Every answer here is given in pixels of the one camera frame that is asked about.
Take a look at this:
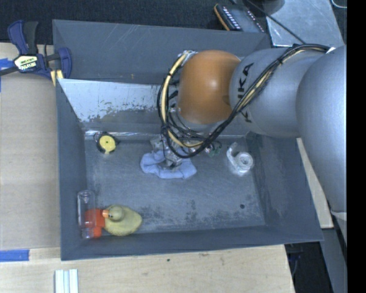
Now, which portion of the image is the pale wood flat board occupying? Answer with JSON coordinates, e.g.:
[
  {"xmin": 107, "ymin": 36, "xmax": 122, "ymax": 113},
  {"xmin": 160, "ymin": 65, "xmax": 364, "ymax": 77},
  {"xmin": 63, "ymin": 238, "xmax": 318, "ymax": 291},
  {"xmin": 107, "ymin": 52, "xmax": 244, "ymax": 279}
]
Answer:
[{"xmin": 0, "ymin": 71, "xmax": 62, "ymax": 251}]

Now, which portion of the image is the yellow rubber duck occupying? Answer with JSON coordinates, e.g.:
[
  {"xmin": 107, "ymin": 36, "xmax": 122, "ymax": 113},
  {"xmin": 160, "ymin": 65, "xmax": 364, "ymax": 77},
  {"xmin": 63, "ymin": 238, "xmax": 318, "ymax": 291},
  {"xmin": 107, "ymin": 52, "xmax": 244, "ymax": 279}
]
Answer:
[{"xmin": 101, "ymin": 204, "xmax": 143, "ymax": 237}]

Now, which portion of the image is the grey metal bin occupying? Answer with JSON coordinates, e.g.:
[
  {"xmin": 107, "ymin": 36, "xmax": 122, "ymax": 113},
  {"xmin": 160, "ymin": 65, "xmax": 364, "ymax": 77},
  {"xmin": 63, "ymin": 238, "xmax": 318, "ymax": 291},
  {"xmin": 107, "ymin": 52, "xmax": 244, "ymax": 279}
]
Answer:
[{"xmin": 51, "ymin": 19, "xmax": 325, "ymax": 261}]

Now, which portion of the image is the orange block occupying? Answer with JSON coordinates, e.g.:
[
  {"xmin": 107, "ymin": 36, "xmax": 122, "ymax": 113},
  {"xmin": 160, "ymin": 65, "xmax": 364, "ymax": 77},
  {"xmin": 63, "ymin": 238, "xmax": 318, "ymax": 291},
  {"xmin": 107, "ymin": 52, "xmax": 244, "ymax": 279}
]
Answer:
[{"xmin": 84, "ymin": 208, "xmax": 106, "ymax": 239}]

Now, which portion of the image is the clear glass jar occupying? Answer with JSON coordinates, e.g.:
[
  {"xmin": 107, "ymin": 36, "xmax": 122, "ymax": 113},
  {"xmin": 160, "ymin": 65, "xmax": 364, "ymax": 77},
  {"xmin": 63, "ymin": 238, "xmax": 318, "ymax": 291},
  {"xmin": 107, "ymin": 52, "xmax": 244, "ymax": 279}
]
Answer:
[{"xmin": 77, "ymin": 190, "xmax": 96, "ymax": 240}]

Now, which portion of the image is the light blue cloth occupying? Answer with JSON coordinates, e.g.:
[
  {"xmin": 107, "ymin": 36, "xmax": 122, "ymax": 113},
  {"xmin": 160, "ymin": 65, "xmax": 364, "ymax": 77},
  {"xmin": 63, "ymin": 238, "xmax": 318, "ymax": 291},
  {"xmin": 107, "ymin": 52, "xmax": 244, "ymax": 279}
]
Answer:
[{"xmin": 140, "ymin": 150, "xmax": 198, "ymax": 180}]

